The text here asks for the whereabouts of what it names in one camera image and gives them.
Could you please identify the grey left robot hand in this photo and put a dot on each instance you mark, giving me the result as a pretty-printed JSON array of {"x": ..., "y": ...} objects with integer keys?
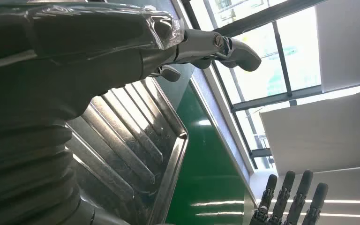
[{"x": 74, "y": 46}]

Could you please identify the green conveyor belt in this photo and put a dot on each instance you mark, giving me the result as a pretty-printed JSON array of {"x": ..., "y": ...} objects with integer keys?
[{"x": 204, "y": 167}]

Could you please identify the electronic scale with steel tray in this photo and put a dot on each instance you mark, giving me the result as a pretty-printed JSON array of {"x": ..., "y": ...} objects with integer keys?
[{"x": 130, "y": 136}]

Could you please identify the dark window frame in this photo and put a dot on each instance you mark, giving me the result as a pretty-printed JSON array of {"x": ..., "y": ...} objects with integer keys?
[{"x": 284, "y": 74}]

